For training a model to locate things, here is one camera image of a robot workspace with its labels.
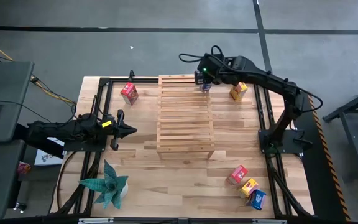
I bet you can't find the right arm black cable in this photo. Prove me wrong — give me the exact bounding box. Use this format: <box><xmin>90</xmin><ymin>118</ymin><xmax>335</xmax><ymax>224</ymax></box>
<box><xmin>178</xmin><ymin>45</ymin><xmax>226</xmax><ymax>63</ymax></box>

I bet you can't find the green artificial plant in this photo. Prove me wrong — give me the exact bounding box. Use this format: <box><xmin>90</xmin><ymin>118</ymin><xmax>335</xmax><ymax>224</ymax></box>
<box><xmin>78</xmin><ymin>159</ymin><xmax>129</xmax><ymax>210</ymax></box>

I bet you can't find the wooden slatted shelf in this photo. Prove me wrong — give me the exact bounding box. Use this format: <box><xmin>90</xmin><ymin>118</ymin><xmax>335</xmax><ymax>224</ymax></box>
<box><xmin>156</xmin><ymin>73</ymin><xmax>216</xmax><ymax>161</ymax></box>

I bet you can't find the white printed box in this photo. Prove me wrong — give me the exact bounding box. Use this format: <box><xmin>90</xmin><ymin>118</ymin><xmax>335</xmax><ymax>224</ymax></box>
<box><xmin>34</xmin><ymin>136</ymin><xmax>65</xmax><ymax>167</ymax></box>

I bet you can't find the black aluminium table frame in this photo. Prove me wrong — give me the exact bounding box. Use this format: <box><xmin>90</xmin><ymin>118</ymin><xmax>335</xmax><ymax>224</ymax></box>
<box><xmin>53</xmin><ymin>76</ymin><xmax>315</xmax><ymax>218</ymax></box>

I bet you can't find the yellow cereal box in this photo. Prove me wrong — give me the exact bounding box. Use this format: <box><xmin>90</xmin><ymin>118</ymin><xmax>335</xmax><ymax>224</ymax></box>
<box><xmin>230</xmin><ymin>82</ymin><xmax>249</xmax><ymax>101</ymax></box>
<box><xmin>238</xmin><ymin>177</ymin><xmax>260</xmax><ymax>199</ymax></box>

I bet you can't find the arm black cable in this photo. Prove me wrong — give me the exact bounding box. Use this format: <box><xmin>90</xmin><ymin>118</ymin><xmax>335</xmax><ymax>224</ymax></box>
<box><xmin>90</xmin><ymin>95</ymin><xmax>106</xmax><ymax>121</ymax></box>
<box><xmin>178</xmin><ymin>45</ymin><xmax>226</xmax><ymax>63</ymax></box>

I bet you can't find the small pink packet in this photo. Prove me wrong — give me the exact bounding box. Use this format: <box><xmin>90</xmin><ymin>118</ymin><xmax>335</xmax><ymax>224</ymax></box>
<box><xmin>17</xmin><ymin>161</ymin><xmax>32</xmax><ymax>175</ymax></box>

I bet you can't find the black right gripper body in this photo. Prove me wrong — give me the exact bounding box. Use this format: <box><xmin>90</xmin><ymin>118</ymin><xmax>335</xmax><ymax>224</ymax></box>
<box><xmin>196</xmin><ymin>54</ymin><xmax>227</xmax><ymax>86</ymax></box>

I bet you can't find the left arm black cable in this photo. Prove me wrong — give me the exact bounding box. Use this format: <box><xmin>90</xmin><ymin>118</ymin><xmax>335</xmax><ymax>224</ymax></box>
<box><xmin>90</xmin><ymin>95</ymin><xmax>106</xmax><ymax>121</ymax></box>

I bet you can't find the silver metal bracket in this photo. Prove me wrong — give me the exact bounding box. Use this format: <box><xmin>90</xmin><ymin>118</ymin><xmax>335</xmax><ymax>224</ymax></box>
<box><xmin>252</xmin><ymin>219</ymin><xmax>287</xmax><ymax>224</ymax></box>
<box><xmin>78</xmin><ymin>217</ymin><xmax>114</xmax><ymax>224</ymax></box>

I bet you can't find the white plant pot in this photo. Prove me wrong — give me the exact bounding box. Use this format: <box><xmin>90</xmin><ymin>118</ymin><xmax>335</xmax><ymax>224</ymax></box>
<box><xmin>119</xmin><ymin>182</ymin><xmax>129</xmax><ymax>200</ymax></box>

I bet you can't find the black mat with hazard stripe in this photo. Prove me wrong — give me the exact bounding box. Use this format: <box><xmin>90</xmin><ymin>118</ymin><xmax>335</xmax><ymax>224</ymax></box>
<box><xmin>286</xmin><ymin>90</ymin><xmax>351</xmax><ymax>222</ymax></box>

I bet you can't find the grey metal stand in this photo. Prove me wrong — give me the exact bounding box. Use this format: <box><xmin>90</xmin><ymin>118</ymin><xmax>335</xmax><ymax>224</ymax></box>
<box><xmin>323</xmin><ymin>81</ymin><xmax>358</xmax><ymax>183</ymax></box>

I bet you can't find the small shiny metal caster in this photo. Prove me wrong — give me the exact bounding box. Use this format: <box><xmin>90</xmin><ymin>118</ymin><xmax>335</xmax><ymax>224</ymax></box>
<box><xmin>13</xmin><ymin>202</ymin><xmax>27</xmax><ymax>214</ymax></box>

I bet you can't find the red cereal box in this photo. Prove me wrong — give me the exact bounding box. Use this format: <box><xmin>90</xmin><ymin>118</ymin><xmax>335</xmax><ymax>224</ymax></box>
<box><xmin>227</xmin><ymin>164</ymin><xmax>249</xmax><ymax>186</ymax></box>
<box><xmin>120</xmin><ymin>82</ymin><xmax>139</xmax><ymax>106</ymax></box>

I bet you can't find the blue cereal box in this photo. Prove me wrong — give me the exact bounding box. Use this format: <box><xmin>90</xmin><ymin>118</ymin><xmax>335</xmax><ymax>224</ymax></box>
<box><xmin>200</xmin><ymin>79</ymin><xmax>213</xmax><ymax>93</ymax></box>
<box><xmin>246</xmin><ymin>189</ymin><xmax>267</xmax><ymax>211</ymax></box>

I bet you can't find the grey desk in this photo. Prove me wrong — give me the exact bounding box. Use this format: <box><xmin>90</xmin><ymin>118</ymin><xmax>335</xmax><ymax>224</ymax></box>
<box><xmin>0</xmin><ymin>139</ymin><xmax>26</xmax><ymax>220</ymax></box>
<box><xmin>0</xmin><ymin>60</ymin><xmax>35</xmax><ymax>144</ymax></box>

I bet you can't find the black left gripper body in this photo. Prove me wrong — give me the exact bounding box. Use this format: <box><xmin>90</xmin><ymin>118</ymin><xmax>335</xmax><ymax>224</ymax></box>
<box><xmin>99</xmin><ymin>108</ymin><xmax>126</xmax><ymax>152</ymax></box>

